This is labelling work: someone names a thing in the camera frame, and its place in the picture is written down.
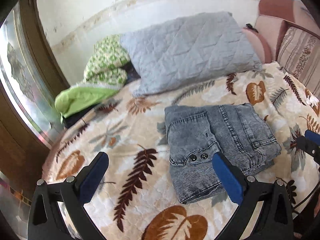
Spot grey-blue denim pants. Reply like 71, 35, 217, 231
164, 103, 281, 204

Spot crumpled white tissue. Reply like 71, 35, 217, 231
306, 95, 319, 107

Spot leaf-print beige bed blanket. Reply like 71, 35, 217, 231
42, 62, 319, 239

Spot striped floral cushion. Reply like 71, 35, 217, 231
277, 27, 320, 97

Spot green patterned folded quilt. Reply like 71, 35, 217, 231
55, 34, 131, 120

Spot stained glass wooden door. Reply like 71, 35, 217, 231
1, 0, 69, 198

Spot small black object on headboard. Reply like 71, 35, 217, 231
246, 23, 259, 33

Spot grey quilted pillow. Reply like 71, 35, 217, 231
120, 11, 262, 96

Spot black cable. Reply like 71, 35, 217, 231
287, 199, 320, 215

